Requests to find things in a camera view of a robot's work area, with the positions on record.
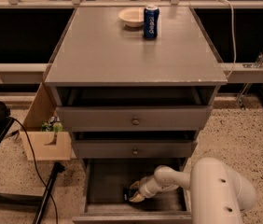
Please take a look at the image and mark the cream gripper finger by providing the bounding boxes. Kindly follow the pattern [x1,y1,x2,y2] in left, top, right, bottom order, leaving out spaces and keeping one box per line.
[130,177,147,189]
[129,191,145,203]

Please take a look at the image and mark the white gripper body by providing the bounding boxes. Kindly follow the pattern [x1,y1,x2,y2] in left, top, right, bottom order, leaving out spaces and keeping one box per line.
[139,175,162,198]

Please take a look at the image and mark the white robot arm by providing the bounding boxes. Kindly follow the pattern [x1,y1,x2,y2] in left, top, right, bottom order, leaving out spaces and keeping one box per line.
[125,158,256,224]

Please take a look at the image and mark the grey bottom drawer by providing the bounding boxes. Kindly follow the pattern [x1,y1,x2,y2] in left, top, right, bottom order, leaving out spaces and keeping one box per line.
[73,158,192,224]

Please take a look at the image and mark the grey drawer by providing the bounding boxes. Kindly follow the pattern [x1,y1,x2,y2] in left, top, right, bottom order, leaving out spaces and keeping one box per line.
[72,140,198,159]
[56,105,212,132]
[73,158,192,224]

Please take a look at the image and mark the grey middle drawer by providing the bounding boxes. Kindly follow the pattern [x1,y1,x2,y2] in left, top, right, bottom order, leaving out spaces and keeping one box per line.
[72,140,198,159]

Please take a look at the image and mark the grey top drawer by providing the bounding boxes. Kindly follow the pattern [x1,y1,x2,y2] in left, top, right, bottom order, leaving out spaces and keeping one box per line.
[56,105,212,132]

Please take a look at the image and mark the grey drawer cabinet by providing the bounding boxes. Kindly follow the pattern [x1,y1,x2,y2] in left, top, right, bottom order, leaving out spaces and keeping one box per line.
[44,6,228,224]

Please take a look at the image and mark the black stand leg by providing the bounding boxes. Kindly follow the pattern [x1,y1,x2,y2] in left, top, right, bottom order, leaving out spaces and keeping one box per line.
[33,162,65,224]

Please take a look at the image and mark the wooden crate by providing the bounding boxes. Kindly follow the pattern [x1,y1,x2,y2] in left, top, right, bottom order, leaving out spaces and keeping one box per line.
[20,84,72,161]

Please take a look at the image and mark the green items in crate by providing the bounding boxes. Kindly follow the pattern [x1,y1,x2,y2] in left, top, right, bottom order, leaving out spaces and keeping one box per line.
[41,116,63,133]

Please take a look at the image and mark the white bowl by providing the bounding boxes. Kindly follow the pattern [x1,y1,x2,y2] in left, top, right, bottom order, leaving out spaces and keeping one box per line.
[118,7,144,28]

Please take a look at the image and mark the blue pepsi can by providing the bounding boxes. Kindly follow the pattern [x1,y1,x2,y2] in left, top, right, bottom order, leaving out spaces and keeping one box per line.
[144,5,159,39]

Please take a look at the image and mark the black cable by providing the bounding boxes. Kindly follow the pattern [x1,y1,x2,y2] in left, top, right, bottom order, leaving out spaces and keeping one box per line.
[8,116,60,224]

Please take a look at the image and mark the white cable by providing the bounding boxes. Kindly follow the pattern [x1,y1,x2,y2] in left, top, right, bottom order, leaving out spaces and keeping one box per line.
[215,0,238,79]

